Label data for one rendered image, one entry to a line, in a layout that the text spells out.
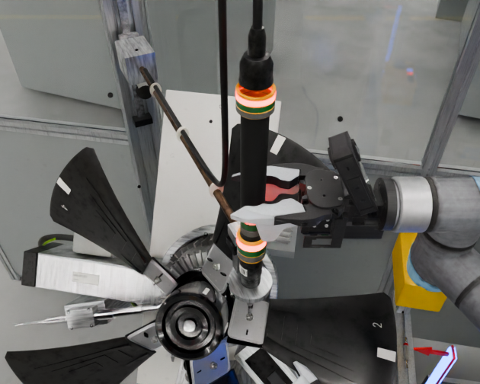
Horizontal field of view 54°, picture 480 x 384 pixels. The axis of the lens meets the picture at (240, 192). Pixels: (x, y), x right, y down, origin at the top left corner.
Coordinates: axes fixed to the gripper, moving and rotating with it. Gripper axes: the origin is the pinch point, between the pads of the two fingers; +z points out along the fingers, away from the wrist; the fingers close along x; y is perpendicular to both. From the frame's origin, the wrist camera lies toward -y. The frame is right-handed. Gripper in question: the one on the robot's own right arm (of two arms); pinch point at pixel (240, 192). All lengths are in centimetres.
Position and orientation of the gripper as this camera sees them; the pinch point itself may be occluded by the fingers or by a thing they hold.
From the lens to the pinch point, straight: 61.5
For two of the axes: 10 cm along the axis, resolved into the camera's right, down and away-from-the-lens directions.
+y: 0.0, 7.2, 7.0
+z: -10.0, -0.1, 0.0
